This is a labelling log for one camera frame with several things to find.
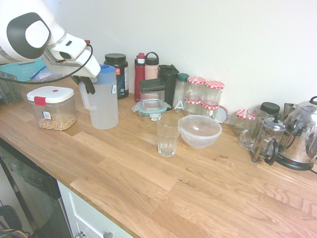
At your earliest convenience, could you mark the glass jar red checkered lid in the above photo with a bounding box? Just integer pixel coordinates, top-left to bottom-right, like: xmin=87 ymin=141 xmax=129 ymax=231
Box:
xmin=200 ymin=100 xmax=220 ymax=121
xmin=186 ymin=76 xmax=207 ymax=100
xmin=184 ymin=96 xmax=204 ymax=116
xmin=233 ymin=109 xmax=257 ymax=136
xmin=204 ymin=80 xmax=226 ymax=107

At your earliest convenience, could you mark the white cabinet drawer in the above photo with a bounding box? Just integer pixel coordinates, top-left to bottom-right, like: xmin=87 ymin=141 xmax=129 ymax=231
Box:
xmin=56 ymin=180 xmax=136 ymax=238

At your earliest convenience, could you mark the clear plastic pitcher blue lid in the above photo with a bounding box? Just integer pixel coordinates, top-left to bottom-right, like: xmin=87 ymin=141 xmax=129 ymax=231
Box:
xmin=78 ymin=64 xmax=120 ymax=130

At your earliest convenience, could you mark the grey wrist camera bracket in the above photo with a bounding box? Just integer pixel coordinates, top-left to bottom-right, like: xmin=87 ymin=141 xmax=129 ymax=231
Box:
xmin=42 ymin=52 xmax=85 ymax=75

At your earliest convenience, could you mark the glass mug with handle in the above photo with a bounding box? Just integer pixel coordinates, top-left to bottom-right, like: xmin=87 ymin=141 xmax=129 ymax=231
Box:
xmin=238 ymin=108 xmax=269 ymax=151

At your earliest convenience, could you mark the black supplement tub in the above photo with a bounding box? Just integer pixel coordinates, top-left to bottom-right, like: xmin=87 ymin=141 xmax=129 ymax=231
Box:
xmin=103 ymin=53 xmax=130 ymax=100

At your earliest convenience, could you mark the black shaker bottle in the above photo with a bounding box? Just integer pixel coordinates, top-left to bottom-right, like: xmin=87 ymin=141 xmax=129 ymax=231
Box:
xmin=158 ymin=64 xmax=180 ymax=108

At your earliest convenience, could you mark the teal bread box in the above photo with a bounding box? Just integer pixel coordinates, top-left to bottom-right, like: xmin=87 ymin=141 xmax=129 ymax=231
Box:
xmin=0 ymin=58 xmax=48 ymax=83

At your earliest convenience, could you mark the translucent plastic bowl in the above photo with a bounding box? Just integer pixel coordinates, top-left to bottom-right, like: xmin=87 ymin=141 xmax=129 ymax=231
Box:
xmin=178 ymin=114 xmax=223 ymax=150

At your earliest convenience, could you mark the glass french press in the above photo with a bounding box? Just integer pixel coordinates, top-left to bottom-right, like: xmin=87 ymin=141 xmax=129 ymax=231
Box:
xmin=251 ymin=113 xmax=288 ymax=166

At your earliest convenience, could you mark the glass container teal clip lid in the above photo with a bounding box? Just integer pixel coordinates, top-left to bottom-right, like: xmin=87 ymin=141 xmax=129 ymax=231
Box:
xmin=131 ymin=99 xmax=172 ymax=122

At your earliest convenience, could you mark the glass jar black lid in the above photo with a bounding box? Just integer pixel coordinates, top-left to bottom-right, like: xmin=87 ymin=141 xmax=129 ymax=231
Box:
xmin=260 ymin=101 xmax=281 ymax=119

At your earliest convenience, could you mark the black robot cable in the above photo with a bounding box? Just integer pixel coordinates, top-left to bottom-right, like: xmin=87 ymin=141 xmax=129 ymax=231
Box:
xmin=0 ymin=39 xmax=95 ymax=84

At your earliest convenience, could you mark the grey-green plastic crate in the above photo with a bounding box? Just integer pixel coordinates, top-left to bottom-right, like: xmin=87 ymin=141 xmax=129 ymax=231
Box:
xmin=0 ymin=71 xmax=24 ymax=105

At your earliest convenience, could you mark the clear drinking glass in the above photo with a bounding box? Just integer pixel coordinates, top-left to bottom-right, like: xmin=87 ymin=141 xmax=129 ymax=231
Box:
xmin=156 ymin=113 xmax=182 ymax=158

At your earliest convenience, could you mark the black under-counter appliance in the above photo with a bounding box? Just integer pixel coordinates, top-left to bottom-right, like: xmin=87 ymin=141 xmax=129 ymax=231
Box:
xmin=0 ymin=138 xmax=73 ymax=238

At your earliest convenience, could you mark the stainless steel electric kettle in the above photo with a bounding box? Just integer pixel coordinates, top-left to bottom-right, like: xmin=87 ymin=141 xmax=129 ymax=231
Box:
xmin=274 ymin=96 xmax=317 ymax=174

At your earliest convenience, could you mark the food container white lid red latch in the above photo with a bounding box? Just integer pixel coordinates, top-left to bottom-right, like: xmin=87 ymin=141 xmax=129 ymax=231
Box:
xmin=26 ymin=86 xmax=78 ymax=132

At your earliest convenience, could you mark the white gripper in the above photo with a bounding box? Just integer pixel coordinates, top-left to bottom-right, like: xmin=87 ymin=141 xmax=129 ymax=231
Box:
xmin=71 ymin=49 xmax=101 ymax=95

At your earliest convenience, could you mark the red water bottle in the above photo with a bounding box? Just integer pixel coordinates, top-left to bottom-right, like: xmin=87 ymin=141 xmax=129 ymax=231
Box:
xmin=134 ymin=52 xmax=147 ymax=103

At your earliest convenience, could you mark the pink bottle black lid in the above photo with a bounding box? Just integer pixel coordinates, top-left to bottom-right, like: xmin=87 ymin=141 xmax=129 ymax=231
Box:
xmin=144 ymin=51 xmax=160 ymax=81

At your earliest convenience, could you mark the loose red checkered jar lid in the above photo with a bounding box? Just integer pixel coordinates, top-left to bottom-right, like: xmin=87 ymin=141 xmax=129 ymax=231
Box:
xmin=214 ymin=106 xmax=230 ymax=124

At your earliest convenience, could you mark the clear zip plastic bag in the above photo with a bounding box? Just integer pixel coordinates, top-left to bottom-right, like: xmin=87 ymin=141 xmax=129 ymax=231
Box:
xmin=30 ymin=65 xmax=54 ymax=84

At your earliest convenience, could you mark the square glass container black lid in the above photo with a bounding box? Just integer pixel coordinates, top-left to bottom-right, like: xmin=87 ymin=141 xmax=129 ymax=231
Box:
xmin=139 ymin=78 xmax=166 ymax=103

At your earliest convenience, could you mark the metal drawer handle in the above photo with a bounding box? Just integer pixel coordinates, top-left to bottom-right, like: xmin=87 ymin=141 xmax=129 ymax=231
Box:
xmin=75 ymin=230 xmax=114 ymax=238

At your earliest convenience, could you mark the dark bag with cords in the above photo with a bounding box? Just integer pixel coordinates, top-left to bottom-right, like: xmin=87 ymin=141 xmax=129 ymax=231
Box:
xmin=0 ymin=204 xmax=31 ymax=238

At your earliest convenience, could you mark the clear bottle green cap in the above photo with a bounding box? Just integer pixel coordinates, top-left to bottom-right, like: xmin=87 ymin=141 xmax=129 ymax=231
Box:
xmin=172 ymin=73 xmax=190 ymax=114

